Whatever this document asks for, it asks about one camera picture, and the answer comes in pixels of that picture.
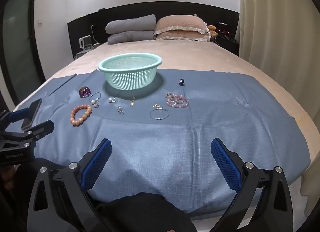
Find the silver hoop pearl earring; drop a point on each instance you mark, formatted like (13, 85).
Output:
(93, 102)

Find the purple gem ornament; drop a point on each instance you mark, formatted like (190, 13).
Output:
(85, 91)

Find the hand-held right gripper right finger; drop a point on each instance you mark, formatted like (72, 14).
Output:
(225, 164)

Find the black headboard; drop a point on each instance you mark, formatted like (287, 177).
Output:
(125, 11)

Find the beige bed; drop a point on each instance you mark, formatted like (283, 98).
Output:
(187, 54)

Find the white bedside appliance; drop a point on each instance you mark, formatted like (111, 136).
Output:
(85, 44)

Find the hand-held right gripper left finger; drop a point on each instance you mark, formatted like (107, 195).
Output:
(97, 164)

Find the grey pillow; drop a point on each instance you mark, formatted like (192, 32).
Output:
(130, 23)
(130, 38)

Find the cream curtain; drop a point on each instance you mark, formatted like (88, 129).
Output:
(275, 21)

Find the dark glass door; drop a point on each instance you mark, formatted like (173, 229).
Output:
(20, 46)

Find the person's dark pants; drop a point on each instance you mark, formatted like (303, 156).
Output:
(140, 212)

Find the pink frilled pillow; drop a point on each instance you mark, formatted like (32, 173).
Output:
(182, 37)
(180, 24)

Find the black nightstand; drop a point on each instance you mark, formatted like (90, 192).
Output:
(227, 45)

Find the blue cloth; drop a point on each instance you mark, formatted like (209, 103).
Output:
(160, 134)

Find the brown teddy bear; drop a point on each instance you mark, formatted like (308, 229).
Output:
(212, 30)

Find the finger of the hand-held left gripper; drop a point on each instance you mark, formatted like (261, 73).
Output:
(32, 112)
(41, 129)

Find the silver bangle with charm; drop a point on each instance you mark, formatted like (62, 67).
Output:
(157, 107)

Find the small pearl earring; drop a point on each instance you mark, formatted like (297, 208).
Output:
(111, 100)

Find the mint green plastic basket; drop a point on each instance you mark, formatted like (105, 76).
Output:
(130, 76)

